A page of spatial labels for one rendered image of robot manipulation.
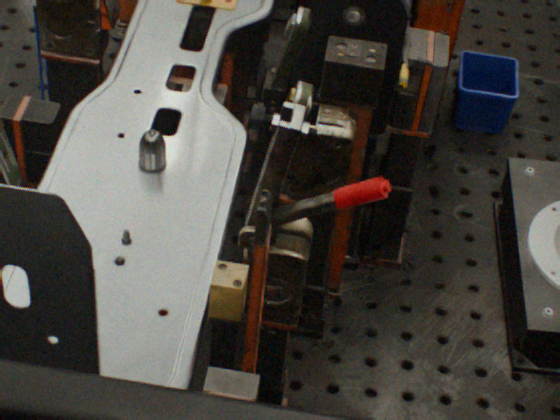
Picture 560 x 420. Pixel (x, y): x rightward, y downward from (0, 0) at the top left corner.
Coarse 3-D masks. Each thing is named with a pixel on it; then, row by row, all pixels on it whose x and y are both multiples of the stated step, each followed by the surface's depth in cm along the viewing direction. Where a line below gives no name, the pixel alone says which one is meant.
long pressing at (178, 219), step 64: (256, 0) 151; (128, 64) 139; (192, 64) 140; (64, 128) 130; (128, 128) 131; (192, 128) 132; (64, 192) 122; (128, 192) 123; (192, 192) 124; (128, 256) 117; (192, 256) 117; (128, 320) 111; (192, 320) 111
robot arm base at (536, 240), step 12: (552, 204) 155; (540, 216) 153; (552, 216) 153; (540, 228) 152; (552, 228) 152; (528, 240) 150; (540, 240) 150; (552, 240) 150; (540, 252) 149; (552, 252) 149; (540, 264) 147; (552, 264) 147; (552, 276) 146
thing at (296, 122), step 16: (256, 112) 101; (288, 112) 103; (304, 112) 103; (256, 128) 102; (272, 128) 103; (288, 128) 101; (304, 128) 102; (272, 144) 103; (288, 144) 102; (272, 160) 104; (288, 160) 104; (272, 176) 106; (256, 192) 108; (272, 192) 107; (256, 208) 109; (272, 208) 109
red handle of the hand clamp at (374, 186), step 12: (372, 180) 107; (384, 180) 107; (336, 192) 108; (348, 192) 108; (360, 192) 107; (372, 192) 106; (384, 192) 107; (288, 204) 111; (300, 204) 110; (312, 204) 109; (324, 204) 109; (336, 204) 108; (348, 204) 108; (360, 204) 108; (276, 216) 111; (288, 216) 111; (300, 216) 110
